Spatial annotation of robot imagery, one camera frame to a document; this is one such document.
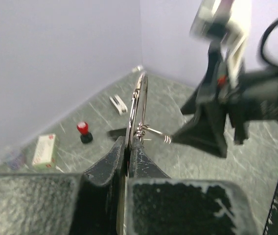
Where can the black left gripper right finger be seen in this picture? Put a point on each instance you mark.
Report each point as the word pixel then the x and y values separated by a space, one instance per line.
pixel 160 205

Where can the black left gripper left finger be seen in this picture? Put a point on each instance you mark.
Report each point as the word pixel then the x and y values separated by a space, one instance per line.
pixel 100 202

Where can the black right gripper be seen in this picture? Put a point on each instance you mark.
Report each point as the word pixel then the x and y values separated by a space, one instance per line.
pixel 255 98

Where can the silver key bunch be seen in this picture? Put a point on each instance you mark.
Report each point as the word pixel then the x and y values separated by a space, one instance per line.
pixel 151 132

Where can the large metal keyring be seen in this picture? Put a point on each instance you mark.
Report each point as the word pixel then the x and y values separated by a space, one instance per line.
pixel 135 128

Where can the white cardboard box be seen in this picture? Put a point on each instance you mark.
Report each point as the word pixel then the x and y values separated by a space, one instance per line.
pixel 45 152

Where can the white plastic clip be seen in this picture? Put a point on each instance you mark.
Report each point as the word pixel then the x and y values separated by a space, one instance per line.
pixel 118 104

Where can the red black stamp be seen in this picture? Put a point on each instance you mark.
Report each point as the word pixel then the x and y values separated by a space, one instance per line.
pixel 85 136

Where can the clear plastic cup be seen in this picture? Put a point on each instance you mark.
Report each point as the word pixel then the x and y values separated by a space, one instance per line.
pixel 13 157

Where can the white corner bracket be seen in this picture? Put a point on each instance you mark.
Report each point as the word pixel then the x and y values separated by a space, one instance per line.
pixel 137 68

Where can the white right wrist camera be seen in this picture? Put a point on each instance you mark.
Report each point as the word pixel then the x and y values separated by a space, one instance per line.
pixel 227 22

